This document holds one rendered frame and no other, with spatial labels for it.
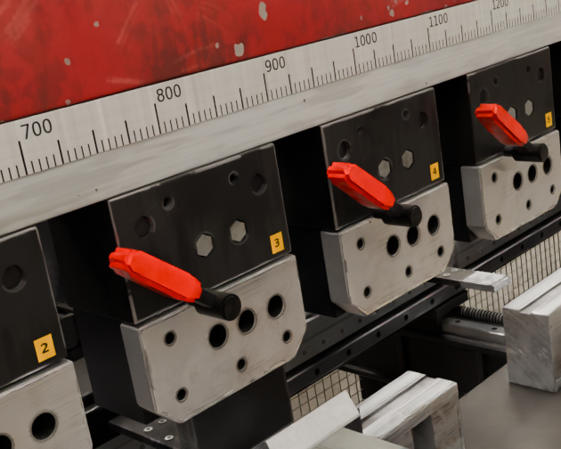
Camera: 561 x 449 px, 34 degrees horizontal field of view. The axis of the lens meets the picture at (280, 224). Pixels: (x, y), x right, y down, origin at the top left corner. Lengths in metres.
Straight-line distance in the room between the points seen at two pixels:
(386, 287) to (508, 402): 0.34
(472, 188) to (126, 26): 0.42
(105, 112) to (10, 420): 0.19
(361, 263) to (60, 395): 0.28
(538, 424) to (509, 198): 0.25
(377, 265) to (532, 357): 0.36
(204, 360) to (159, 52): 0.21
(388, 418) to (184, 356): 0.29
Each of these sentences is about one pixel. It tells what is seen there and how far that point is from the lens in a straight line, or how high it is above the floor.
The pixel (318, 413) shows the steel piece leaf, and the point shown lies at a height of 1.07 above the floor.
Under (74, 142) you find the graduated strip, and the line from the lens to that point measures 0.57.
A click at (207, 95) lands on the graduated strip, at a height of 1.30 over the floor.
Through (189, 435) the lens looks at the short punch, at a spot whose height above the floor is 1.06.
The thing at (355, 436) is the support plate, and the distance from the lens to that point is 0.78.
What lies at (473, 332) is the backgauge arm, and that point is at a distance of 1.32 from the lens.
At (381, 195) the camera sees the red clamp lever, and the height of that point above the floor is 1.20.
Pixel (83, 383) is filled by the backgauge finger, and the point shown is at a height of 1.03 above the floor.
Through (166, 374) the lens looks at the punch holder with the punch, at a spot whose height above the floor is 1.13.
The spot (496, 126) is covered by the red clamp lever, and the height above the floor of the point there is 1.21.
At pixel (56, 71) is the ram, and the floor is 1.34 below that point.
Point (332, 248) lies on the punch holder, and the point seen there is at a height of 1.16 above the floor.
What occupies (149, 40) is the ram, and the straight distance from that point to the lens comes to 0.61.
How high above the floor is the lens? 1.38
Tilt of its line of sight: 16 degrees down
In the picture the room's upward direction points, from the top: 9 degrees counter-clockwise
